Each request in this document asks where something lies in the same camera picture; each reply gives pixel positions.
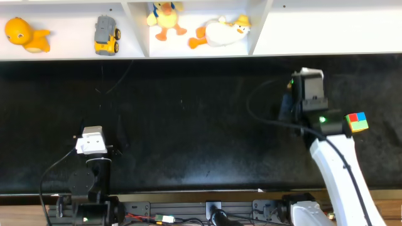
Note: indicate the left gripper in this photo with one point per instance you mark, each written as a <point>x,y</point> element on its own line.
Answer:
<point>113,150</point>

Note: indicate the grey and yellow toy truck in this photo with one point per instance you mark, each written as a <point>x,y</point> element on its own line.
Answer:
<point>105,34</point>

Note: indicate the many-coloured puzzle cube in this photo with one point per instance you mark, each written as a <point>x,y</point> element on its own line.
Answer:
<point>357,122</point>

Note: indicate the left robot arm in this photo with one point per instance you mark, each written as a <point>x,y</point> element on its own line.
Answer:
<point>82,182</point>

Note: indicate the white shelf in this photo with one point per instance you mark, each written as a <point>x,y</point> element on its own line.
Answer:
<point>78,40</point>

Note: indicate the yellow rubber duck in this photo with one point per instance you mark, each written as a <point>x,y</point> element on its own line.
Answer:
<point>22,33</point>

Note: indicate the yellow plush duck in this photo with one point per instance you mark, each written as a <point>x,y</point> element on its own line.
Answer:
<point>167,20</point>

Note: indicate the white plush duck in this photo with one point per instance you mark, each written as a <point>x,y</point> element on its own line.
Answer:
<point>223,33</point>

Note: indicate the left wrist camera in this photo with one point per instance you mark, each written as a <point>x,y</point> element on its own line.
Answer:
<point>91,141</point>

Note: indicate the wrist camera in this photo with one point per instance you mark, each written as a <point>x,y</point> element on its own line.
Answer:
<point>91,141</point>
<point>315,73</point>

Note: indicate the mounting rail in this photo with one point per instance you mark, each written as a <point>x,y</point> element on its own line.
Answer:
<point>188,210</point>

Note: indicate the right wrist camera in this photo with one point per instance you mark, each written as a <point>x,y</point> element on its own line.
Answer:
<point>315,73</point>

